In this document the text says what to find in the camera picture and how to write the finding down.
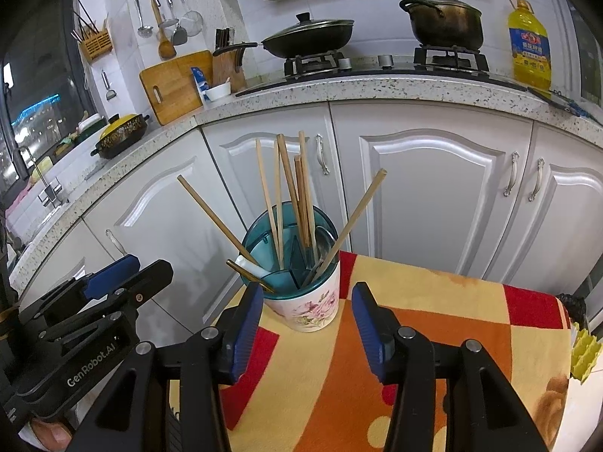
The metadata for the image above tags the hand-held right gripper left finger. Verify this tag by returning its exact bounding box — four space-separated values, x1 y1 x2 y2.
70 281 265 452

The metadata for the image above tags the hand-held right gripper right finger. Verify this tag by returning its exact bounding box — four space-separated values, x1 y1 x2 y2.
351 281 552 452

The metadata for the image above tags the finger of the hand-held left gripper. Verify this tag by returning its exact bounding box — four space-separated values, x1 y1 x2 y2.
38 259 175 340
19 254 141 321

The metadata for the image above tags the white floral utensil holder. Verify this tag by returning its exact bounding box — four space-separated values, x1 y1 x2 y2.
242 205 341 333

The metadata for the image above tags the white ceramic spoon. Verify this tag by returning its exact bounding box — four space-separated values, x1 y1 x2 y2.
236 254 267 278

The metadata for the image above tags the metal spoon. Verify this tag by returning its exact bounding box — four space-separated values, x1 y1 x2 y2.
301 226 337 288

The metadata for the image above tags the wooden chopstick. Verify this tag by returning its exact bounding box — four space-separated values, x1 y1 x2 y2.
255 139 279 246
277 134 312 248
274 140 285 269
176 174 261 268
294 154 311 246
301 168 388 288
298 131 318 264

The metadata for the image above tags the printed blanket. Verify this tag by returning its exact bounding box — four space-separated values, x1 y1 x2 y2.
167 250 578 452

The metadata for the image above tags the steel faucet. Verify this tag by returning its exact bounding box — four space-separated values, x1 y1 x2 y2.
16 146 64 208

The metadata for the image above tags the yellow-lidded casserole pot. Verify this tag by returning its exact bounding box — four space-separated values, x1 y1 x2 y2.
91 113 150 160

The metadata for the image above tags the wooden cutting board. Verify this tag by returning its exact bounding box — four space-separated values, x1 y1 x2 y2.
139 49 215 127

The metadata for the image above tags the window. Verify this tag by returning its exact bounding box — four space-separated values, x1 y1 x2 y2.
0 0 95 184
563 0 603 109

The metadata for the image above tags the black bag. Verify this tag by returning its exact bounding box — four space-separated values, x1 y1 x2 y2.
556 293 587 335

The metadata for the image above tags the small white bowl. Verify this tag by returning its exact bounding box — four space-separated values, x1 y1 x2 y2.
205 82 233 102

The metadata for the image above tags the blue white packet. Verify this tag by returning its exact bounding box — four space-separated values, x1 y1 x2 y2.
190 67 209 104

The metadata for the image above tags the yellow plastic tray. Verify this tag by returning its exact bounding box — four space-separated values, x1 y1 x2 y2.
569 322 599 382

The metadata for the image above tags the wooden knife block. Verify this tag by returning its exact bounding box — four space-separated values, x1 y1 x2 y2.
212 28 248 92

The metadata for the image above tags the wooden spatula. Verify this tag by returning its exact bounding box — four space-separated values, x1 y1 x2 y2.
151 0 177 60

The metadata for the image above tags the metal ladle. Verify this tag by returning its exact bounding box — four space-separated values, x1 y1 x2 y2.
134 0 155 38

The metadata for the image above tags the metal skimmer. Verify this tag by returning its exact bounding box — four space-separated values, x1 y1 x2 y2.
158 0 181 30

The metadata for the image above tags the mesh strainer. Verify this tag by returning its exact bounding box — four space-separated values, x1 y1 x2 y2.
178 0 204 37

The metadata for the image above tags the black gas stove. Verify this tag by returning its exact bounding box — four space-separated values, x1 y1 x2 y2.
236 44 531 99

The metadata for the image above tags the black wok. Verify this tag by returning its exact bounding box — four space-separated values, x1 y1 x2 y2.
213 28 355 60

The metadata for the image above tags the glass wok lid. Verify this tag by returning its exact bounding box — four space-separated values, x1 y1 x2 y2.
261 12 355 41

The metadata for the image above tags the black stockpot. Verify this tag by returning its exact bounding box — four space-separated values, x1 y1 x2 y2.
400 2 484 52

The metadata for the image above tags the yellow oil bottle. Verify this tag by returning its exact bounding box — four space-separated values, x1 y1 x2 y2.
508 0 552 91

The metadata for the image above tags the black pot lid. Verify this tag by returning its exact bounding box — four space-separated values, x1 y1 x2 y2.
399 0 482 16

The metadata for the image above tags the silver cabinet handle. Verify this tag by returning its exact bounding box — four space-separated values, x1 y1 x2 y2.
503 151 520 197
104 229 127 257
528 157 545 202
315 134 329 176

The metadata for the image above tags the wooden wall chopstick basket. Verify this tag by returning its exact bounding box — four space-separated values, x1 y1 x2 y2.
70 0 115 63

